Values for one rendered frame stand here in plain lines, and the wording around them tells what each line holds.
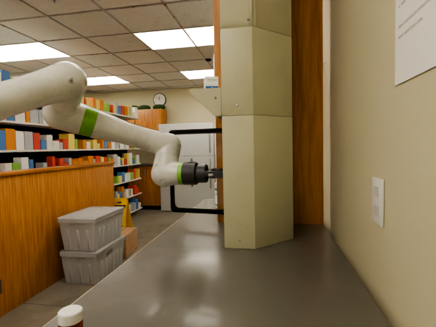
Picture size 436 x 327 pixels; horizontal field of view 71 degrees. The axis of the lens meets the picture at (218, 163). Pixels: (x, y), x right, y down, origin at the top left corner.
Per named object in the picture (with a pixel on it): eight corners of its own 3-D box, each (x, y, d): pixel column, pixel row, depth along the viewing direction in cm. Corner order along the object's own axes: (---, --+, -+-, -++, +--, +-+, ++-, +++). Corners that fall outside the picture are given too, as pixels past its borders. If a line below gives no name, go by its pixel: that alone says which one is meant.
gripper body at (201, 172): (194, 165, 120) (218, 164, 118) (200, 163, 128) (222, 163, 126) (195, 183, 120) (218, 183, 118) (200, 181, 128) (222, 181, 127)
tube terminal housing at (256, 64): (290, 226, 137) (289, 51, 133) (296, 250, 105) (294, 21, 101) (235, 225, 141) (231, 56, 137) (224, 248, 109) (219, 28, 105)
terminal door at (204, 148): (230, 215, 140) (229, 127, 138) (170, 211, 149) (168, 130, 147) (231, 215, 140) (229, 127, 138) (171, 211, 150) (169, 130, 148)
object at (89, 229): (126, 235, 347) (125, 205, 345) (96, 253, 287) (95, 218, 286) (93, 233, 354) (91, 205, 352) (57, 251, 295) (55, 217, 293)
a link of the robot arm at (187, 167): (187, 185, 130) (181, 188, 121) (187, 157, 129) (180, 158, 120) (201, 185, 129) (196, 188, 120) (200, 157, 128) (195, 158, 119)
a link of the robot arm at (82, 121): (39, 106, 102) (49, 83, 110) (36, 130, 111) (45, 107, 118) (95, 123, 110) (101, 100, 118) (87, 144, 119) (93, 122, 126)
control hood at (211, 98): (233, 122, 139) (232, 100, 138) (221, 116, 107) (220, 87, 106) (208, 124, 141) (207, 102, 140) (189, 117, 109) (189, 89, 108)
